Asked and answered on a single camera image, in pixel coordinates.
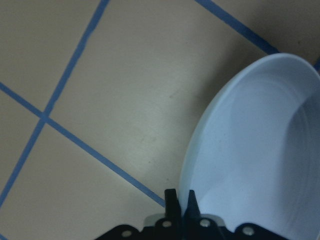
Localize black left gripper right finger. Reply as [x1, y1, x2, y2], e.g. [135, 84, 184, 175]
[184, 190, 200, 220]

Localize blue plate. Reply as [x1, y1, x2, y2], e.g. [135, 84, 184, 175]
[178, 53, 320, 240]

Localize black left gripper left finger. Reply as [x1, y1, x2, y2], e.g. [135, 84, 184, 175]
[164, 188, 181, 219]

